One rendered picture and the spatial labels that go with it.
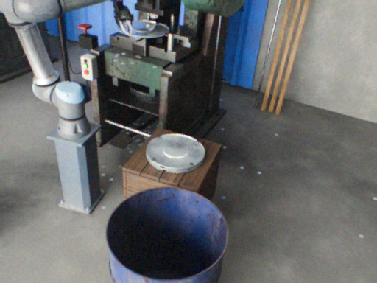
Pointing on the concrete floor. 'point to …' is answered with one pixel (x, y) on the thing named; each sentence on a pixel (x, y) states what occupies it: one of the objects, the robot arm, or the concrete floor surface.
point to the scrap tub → (166, 238)
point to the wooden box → (149, 177)
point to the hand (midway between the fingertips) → (128, 32)
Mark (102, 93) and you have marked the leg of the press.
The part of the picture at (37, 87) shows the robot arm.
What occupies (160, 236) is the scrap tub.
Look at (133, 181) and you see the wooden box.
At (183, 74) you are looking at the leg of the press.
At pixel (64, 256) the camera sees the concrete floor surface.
